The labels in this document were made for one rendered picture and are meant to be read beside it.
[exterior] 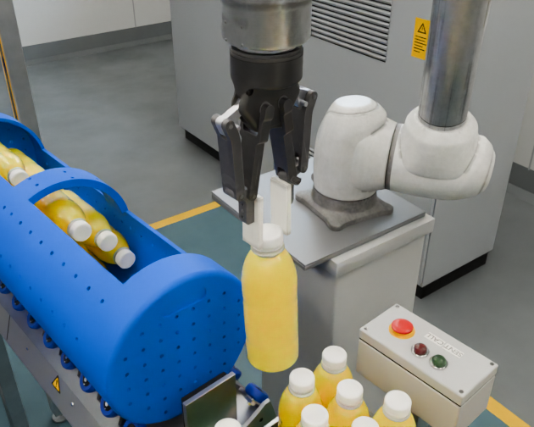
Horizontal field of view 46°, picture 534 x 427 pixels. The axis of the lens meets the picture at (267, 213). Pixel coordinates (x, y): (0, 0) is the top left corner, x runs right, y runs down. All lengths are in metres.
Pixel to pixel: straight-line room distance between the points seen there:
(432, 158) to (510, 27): 1.29
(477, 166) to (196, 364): 0.72
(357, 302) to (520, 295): 1.64
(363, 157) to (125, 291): 0.65
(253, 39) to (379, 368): 0.65
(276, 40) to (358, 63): 2.12
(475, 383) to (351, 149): 0.60
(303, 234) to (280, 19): 0.89
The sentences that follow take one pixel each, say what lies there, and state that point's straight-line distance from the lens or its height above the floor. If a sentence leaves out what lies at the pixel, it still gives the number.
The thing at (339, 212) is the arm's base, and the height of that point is 1.04.
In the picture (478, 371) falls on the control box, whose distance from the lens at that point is 1.04.
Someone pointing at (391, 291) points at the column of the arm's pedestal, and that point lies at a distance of 1.62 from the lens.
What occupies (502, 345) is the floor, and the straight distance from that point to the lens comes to 2.80.
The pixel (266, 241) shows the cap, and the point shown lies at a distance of 0.74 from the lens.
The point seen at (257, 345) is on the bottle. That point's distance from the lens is 0.82.
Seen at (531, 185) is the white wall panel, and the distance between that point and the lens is 3.88.
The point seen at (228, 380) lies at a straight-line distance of 1.05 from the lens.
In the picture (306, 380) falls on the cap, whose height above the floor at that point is 1.10.
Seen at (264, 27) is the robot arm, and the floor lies 1.65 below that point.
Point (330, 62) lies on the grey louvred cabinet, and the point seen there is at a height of 0.93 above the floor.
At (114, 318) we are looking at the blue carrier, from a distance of 0.96.
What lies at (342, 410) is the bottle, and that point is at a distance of 0.98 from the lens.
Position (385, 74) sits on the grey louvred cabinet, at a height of 0.97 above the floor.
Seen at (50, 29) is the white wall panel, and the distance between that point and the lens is 6.20.
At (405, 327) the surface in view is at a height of 1.11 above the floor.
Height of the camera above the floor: 1.81
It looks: 32 degrees down
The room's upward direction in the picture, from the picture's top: straight up
